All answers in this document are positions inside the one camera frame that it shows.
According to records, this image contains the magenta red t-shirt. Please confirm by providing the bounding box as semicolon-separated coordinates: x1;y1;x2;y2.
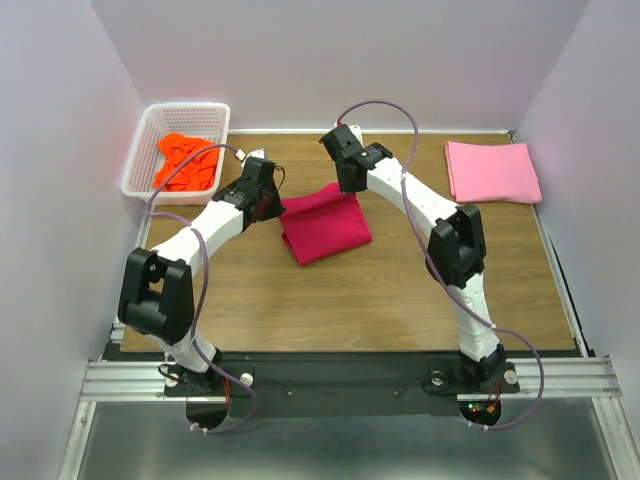
279;183;373;266

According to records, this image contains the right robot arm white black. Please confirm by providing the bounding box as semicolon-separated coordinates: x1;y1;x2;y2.
319;124;506;390

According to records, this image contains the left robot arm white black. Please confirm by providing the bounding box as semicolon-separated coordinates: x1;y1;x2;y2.
117;149;284;394

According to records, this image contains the orange t-shirt in basket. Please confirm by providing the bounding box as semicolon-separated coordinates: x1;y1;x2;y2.
152;132;220;193

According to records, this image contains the white plastic laundry basket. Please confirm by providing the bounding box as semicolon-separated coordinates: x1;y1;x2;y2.
121;102;231;205

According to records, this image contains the folded light pink t-shirt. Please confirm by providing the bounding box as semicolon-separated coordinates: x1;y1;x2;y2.
445;141;542;204

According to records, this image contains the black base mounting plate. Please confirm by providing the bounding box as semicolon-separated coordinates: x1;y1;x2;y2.
102;350;521;419

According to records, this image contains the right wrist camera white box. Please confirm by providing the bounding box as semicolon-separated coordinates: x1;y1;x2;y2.
335;122;363;145

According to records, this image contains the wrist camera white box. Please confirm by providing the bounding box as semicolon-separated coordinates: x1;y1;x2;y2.
234;148;267;162
335;122;363;145

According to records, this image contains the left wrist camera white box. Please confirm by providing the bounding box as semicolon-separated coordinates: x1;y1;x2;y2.
234;148;267;162

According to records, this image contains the aluminium frame rail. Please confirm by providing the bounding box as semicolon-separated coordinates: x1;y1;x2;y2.
57;204;189;480

